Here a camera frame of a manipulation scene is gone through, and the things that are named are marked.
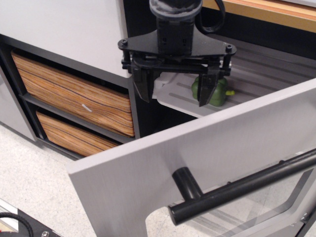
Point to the grey cabinet panel left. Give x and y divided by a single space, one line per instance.
11 113

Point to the upper wood-pattern storage bin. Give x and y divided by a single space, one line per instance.
99 105

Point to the lower wood-pattern storage bin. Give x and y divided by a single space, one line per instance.
73 137

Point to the wooden countertop edge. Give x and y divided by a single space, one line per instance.
295 15

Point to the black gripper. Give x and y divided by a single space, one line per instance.
176 47

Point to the green toy bell pepper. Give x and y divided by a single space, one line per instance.
219 96

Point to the grey upper oven rack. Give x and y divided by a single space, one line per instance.
255 71

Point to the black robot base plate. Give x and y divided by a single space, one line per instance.
39 229

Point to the wood-pattern storage bin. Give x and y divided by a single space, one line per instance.
99 105
73 137

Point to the grey oven door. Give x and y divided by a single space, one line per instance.
120 187

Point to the dark grey shelf frame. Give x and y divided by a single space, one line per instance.
31 104

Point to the black oven door handle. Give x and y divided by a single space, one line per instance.
197 203

